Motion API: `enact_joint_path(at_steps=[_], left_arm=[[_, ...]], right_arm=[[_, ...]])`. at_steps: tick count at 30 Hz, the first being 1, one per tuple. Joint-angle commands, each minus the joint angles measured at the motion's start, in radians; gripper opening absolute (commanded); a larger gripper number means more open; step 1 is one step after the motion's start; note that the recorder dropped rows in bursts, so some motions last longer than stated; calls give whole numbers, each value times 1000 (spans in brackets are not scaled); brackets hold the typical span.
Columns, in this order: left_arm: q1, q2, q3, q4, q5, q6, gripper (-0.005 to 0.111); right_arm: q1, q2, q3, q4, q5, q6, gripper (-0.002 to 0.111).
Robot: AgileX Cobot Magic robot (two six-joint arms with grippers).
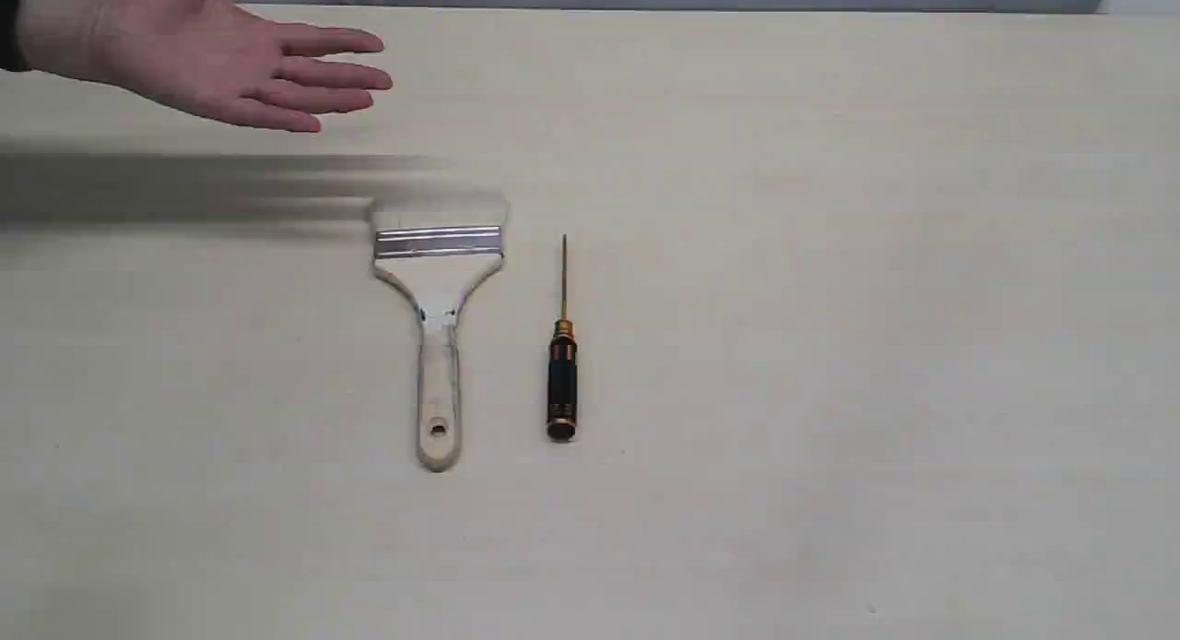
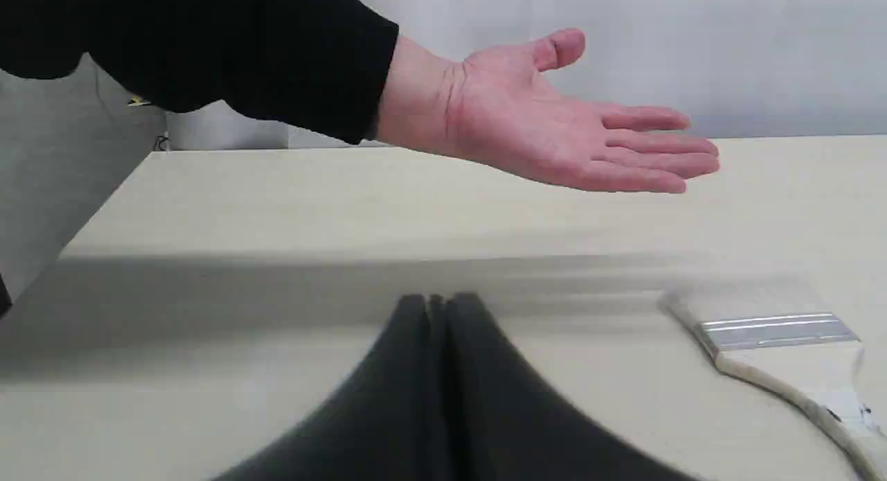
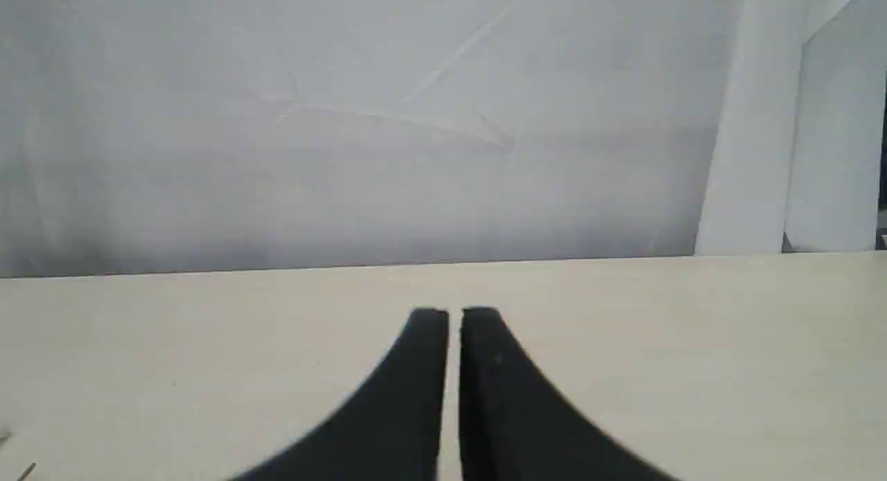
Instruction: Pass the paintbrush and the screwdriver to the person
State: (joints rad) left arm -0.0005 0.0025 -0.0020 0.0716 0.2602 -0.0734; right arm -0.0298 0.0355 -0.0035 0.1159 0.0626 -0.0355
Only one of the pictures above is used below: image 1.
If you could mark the bare human hand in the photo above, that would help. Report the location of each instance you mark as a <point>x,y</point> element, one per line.
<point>208,58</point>

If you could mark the wide wooden paint brush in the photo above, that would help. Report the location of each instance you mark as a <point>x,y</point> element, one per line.
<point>436,251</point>

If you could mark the black gold precision screwdriver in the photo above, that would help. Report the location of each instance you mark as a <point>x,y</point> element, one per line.
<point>561,418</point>

